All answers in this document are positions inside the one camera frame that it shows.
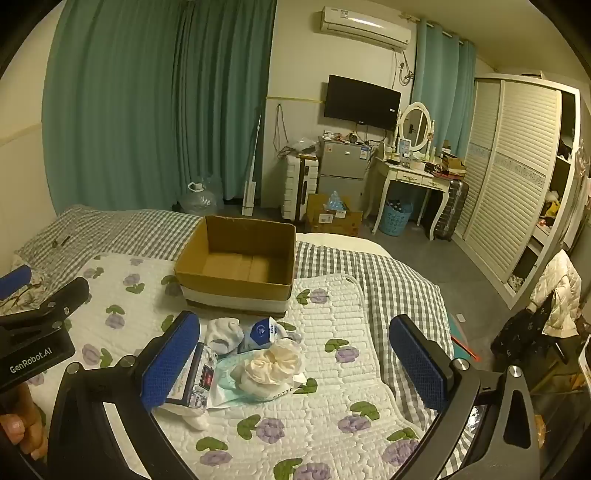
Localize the silver small fridge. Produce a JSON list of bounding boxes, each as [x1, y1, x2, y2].
[[318, 138, 370, 220]]

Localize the white air conditioner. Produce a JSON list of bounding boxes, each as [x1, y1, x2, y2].
[[320, 6, 413, 51]]

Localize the cream cloth bundle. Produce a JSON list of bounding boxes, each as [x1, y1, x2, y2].
[[230, 339, 305, 402]]

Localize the white dressing table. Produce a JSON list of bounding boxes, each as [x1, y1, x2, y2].
[[372, 154, 451, 241]]

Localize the printed cardboard box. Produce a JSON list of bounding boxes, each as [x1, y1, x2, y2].
[[305, 194, 364, 236]]

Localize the air conditioner cable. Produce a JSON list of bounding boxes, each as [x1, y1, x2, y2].
[[394, 48, 415, 86]]

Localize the white flat mop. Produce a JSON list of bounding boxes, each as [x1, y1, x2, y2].
[[242, 115, 262, 217]]

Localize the teal curtain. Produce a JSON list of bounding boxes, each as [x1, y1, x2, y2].
[[411, 21, 477, 158], [175, 0, 278, 201], [42, 0, 181, 215]]

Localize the branch printed pillow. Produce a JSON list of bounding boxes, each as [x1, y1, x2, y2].
[[0, 263, 61, 319]]

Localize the dark patterned garment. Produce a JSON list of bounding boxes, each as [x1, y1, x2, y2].
[[492, 309, 561, 365]]

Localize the floral quilted mat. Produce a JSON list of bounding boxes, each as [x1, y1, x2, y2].
[[28, 253, 455, 480]]

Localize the orange rod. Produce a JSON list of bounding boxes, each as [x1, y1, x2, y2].
[[452, 335, 479, 361]]

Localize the brown box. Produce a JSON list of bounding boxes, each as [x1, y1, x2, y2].
[[441, 154, 467, 178]]

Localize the dark suitcase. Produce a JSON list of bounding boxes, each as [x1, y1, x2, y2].
[[431, 179, 469, 241]]

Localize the white louvred wardrobe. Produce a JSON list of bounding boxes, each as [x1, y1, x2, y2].
[[455, 74, 581, 310]]

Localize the white suitcase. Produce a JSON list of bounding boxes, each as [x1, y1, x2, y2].
[[281, 154, 319, 221]]

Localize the blue and white packet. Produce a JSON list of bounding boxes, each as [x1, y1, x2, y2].
[[243, 318, 284, 354]]

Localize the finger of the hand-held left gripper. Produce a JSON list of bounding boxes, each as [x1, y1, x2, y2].
[[0, 265, 32, 301], [0, 277, 90, 333]]

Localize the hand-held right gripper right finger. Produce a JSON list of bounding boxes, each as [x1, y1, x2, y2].
[[389, 315, 543, 480]]

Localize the tissue packet with red label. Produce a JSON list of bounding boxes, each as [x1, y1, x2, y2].
[[164, 342, 218, 409]]

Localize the hanging wall cables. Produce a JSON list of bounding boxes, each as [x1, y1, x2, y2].
[[272, 104, 296, 160]]

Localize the clear water jug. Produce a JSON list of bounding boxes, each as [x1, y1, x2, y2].
[[179, 181, 218, 217]]

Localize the white duvet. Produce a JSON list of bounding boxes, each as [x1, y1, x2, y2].
[[295, 233, 389, 258]]

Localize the white sock with dark trim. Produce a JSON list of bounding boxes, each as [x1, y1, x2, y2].
[[204, 318, 244, 356]]

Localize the white oval mirror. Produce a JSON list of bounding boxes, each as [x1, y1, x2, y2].
[[397, 102, 435, 153]]

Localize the person's left hand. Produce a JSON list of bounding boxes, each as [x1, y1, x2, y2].
[[0, 383, 48, 462]]

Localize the clear plastic bag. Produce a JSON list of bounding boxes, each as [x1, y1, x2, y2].
[[288, 136, 319, 158]]

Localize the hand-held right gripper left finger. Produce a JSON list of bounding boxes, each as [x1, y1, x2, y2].
[[46, 310, 201, 480]]

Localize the grey checked bed sheet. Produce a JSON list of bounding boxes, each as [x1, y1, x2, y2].
[[14, 205, 455, 444]]

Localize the black wall television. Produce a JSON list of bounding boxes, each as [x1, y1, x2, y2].
[[323, 75, 402, 131]]

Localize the white puffy jacket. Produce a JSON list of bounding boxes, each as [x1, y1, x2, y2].
[[531, 251, 583, 337]]

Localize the blue laundry basket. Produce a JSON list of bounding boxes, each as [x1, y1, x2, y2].
[[381, 202, 413, 237]]

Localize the pale green plastic packet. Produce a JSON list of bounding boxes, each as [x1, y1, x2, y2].
[[205, 357, 259, 409]]

